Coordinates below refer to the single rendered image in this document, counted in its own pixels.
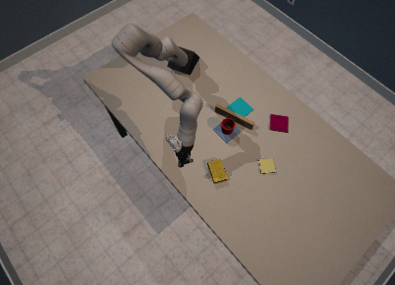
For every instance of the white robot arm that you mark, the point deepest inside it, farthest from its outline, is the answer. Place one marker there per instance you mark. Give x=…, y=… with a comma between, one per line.
x=128, y=43

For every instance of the yellow sponge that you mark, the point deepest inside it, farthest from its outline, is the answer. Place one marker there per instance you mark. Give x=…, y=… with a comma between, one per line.
x=217, y=170

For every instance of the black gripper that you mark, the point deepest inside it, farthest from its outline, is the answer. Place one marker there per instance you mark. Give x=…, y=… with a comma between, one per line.
x=183, y=155

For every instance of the red cup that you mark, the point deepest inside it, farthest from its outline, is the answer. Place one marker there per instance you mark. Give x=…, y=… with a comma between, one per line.
x=231, y=123

